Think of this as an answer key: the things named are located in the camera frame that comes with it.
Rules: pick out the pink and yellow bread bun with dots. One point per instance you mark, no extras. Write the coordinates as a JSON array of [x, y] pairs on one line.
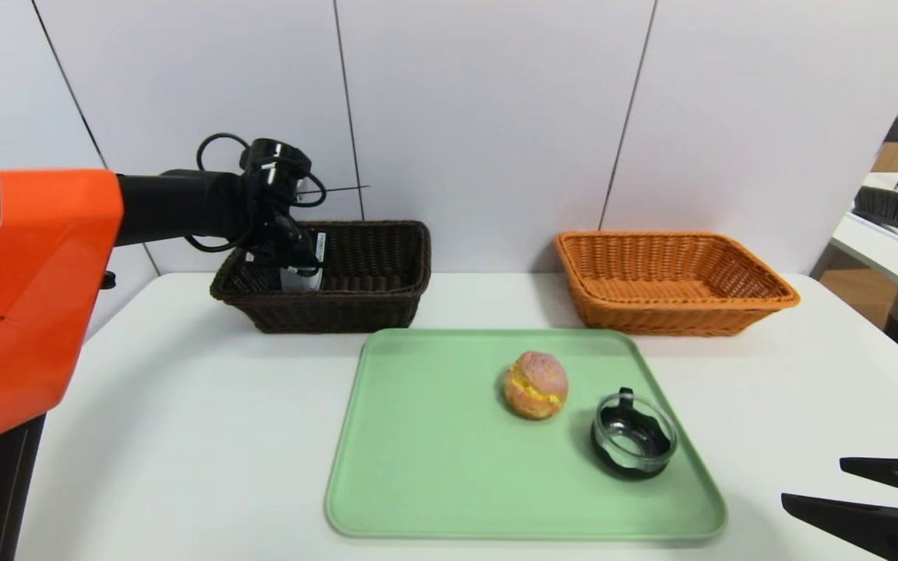
[[535, 386]]

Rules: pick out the glass jar with black lid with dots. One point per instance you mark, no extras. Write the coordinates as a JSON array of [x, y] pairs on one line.
[[632, 436]]

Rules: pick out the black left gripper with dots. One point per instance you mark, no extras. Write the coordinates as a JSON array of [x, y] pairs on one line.
[[318, 251]]

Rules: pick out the orange wicker basket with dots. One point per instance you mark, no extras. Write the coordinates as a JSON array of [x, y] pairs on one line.
[[675, 280]]

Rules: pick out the orange and black left arm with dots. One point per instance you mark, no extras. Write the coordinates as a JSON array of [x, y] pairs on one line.
[[28, 296]]

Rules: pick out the dark brown wicker basket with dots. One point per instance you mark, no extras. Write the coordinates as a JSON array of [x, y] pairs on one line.
[[371, 296]]

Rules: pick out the white cylindrical cup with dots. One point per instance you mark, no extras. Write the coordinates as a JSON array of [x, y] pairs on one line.
[[301, 280]]

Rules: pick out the light green plastic tray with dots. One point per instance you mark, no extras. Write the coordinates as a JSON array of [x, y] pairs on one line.
[[457, 467]]

